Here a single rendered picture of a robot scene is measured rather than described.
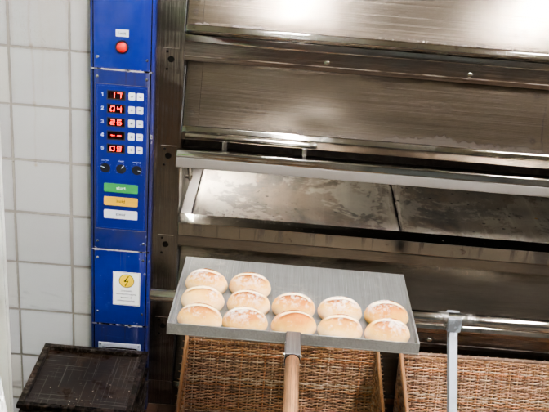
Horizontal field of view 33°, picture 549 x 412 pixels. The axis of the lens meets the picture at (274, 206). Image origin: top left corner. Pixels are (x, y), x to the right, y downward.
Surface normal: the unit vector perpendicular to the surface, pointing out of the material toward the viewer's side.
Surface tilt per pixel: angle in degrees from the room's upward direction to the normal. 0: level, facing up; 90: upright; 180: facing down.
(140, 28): 90
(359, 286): 0
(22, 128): 90
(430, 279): 70
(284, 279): 0
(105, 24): 90
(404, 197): 0
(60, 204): 90
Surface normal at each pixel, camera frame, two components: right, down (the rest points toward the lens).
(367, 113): 0.00, 0.07
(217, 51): -0.03, 0.41
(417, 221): 0.07, -0.91
